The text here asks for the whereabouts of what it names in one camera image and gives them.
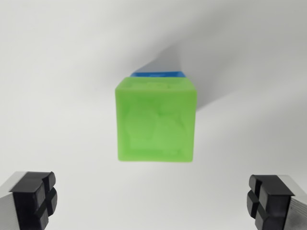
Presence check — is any gripper left finger with black rubber pad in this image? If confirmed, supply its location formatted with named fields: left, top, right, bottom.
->
left=0, top=171, right=59, bottom=230

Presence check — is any gripper right finger with black rubber pad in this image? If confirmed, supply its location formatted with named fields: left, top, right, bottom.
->
left=246, top=174, right=307, bottom=230

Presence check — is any green embossed cube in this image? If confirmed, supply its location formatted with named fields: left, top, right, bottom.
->
left=115, top=76, right=199, bottom=164

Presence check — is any blue embossed cube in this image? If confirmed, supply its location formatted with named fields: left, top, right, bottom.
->
left=129, top=70, right=187, bottom=79

